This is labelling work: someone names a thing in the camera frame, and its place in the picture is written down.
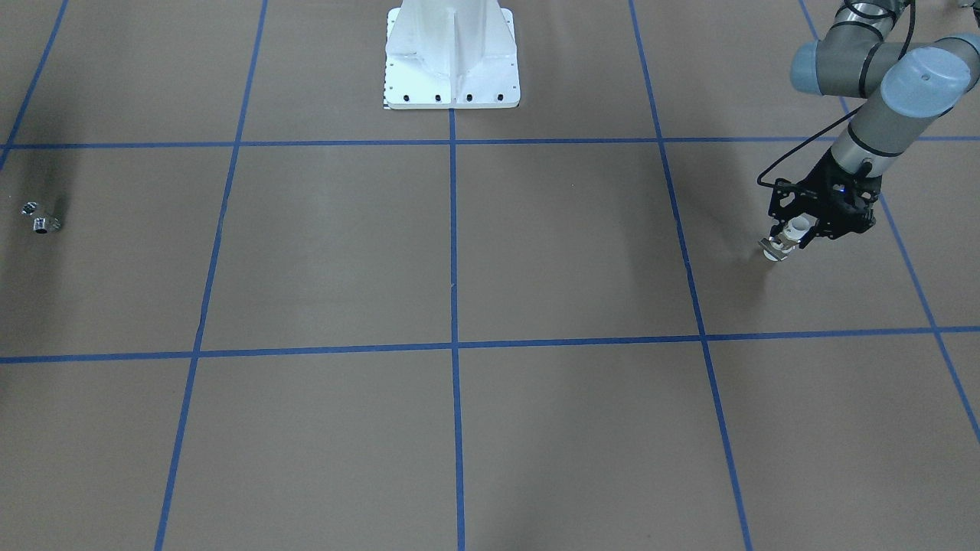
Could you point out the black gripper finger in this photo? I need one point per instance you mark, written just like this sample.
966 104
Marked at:
781 230
810 230

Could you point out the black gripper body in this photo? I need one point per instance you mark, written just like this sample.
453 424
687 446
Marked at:
821 177

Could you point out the PPR valve with metal handle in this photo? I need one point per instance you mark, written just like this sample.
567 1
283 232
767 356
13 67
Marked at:
777 247

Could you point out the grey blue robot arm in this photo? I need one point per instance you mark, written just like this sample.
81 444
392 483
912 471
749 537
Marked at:
904 87

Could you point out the chrome tee pipe fitting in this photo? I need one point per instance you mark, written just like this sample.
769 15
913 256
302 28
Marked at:
42 220

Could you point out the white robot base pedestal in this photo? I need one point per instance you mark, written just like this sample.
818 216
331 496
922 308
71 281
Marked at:
451 55

